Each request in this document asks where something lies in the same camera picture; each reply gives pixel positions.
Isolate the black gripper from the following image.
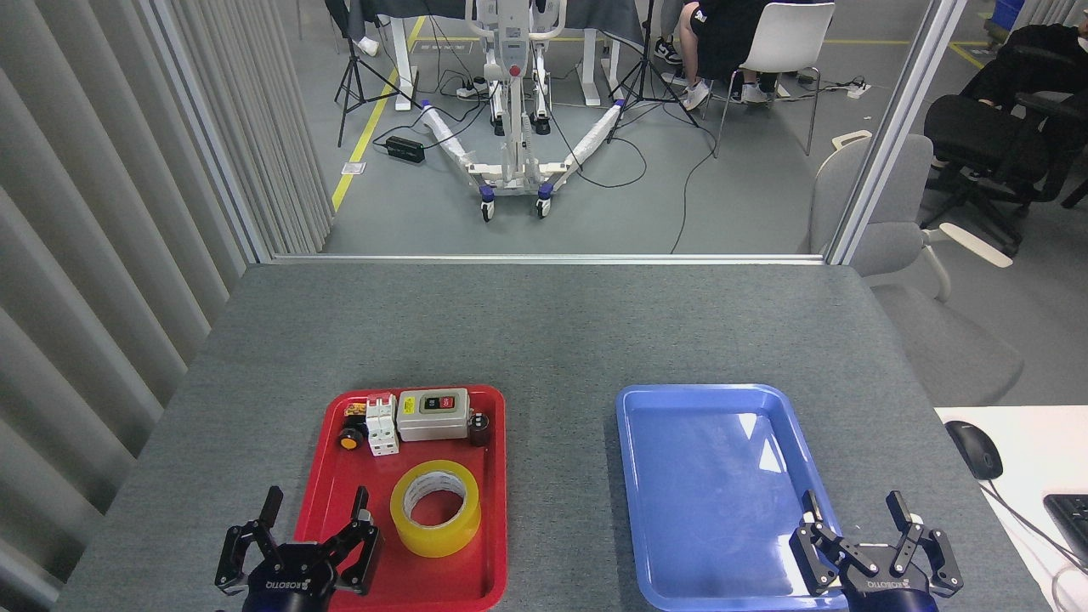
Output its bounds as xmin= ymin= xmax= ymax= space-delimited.
xmin=789 ymin=490 xmax=965 ymax=612
xmin=214 ymin=486 xmax=385 ymax=612

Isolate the yellow tape roll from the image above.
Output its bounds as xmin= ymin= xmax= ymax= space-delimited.
xmin=390 ymin=460 xmax=482 ymax=558

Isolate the black orange push button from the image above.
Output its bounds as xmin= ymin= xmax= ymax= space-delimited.
xmin=338 ymin=405 xmax=369 ymax=452

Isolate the red plastic tray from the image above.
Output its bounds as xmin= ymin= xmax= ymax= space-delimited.
xmin=293 ymin=384 xmax=508 ymax=612

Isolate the black computer mouse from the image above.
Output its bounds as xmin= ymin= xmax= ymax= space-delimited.
xmin=945 ymin=421 xmax=1004 ymax=481

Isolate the white circuit breaker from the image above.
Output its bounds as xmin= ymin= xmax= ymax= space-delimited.
xmin=365 ymin=394 xmax=401 ymax=457

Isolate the blue plastic tray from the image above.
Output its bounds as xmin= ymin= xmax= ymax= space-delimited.
xmin=615 ymin=383 xmax=851 ymax=612

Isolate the white desk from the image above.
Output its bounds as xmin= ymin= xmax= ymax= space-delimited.
xmin=934 ymin=405 xmax=1088 ymax=612

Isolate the black keyboard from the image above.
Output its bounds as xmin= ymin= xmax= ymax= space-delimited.
xmin=1043 ymin=493 xmax=1088 ymax=569

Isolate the grey office chair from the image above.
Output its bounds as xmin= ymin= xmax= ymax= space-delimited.
xmin=806 ymin=131 xmax=1026 ymax=409

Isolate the black office chair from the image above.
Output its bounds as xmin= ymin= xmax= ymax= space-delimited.
xmin=921 ymin=24 xmax=1088 ymax=258

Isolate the black tripod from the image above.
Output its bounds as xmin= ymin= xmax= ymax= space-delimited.
xmin=334 ymin=0 xmax=424 ymax=148
xmin=605 ymin=0 xmax=700 ymax=144

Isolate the white table leg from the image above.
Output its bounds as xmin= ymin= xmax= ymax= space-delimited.
xmin=391 ymin=15 xmax=420 ymax=112
xmin=576 ymin=25 xmax=626 ymax=108

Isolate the white wheeled stand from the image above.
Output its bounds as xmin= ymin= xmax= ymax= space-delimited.
xmin=420 ymin=0 xmax=626 ymax=223

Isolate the white chair with metal legs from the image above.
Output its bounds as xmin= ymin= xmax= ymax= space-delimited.
xmin=712 ymin=2 xmax=836 ymax=159

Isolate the seated person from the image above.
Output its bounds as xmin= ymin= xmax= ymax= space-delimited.
xmin=654 ymin=0 xmax=787 ymax=111

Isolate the black mouse cable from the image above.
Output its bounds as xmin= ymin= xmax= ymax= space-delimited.
xmin=984 ymin=476 xmax=1088 ymax=572

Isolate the grey push button switch box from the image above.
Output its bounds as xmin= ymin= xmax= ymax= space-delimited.
xmin=397 ymin=388 xmax=473 ymax=443

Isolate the silver frame rail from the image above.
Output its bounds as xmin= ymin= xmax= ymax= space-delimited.
xmin=270 ymin=252 xmax=832 ymax=265

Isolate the black floor cable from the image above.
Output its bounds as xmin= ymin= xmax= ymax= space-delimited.
xmin=670 ymin=119 xmax=720 ymax=255

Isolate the silver frame post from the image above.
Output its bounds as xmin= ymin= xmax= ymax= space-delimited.
xmin=826 ymin=0 xmax=970 ymax=265
xmin=139 ymin=0 xmax=275 ymax=265

